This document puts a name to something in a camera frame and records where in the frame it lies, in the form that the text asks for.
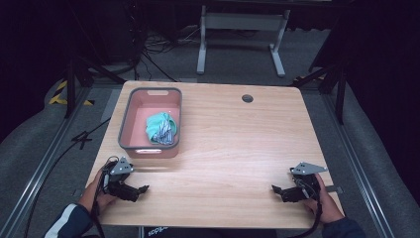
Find bundle of floor cables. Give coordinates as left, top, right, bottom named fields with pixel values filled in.
left=131, top=24, right=206, bottom=82

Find teal and striped cloth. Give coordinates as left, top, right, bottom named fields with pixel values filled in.
left=145, top=111, right=179, bottom=146

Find person's left hand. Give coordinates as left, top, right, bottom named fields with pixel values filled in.
left=78, top=168, right=117, bottom=216

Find black tripod stand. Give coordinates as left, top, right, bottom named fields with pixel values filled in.
left=289, top=60, right=349, bottom=126
left=63, top=55, right=127, bottom=119

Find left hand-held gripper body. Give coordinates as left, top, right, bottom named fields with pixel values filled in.
left=102, top=156, right=140, bottom=201

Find pink bin with grey rim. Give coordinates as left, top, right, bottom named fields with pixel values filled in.
left=117, top=86, right=183, bottom=160

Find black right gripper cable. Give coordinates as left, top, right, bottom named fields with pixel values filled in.
left=290, top=178, right=323, bottom=238

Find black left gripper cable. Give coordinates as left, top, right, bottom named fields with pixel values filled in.
left=90, top=156, right=120, bottom=238

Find long black floor cable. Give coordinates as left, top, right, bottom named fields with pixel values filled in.
left=23, top=117, right=112, bottom=238

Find metal floor rail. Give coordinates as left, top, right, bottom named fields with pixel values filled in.
left=320, top=92, right=397, bottom=238
left=0, top=86, right=124, bottom=238

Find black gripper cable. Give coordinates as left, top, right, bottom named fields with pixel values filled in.
left=290, top=178, right=323, bottom=238
left=90, top=156, right=120, bottom=238

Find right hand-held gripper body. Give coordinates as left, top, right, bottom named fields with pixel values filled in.
left=288, top=161, right=329, bottom=202

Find white metal desk frame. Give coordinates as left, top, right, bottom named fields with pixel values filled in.
left=196, top=4, right=291, bottom=78

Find person's right hand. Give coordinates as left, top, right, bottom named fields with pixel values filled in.
left=302, top=174, right=345, bottom=225

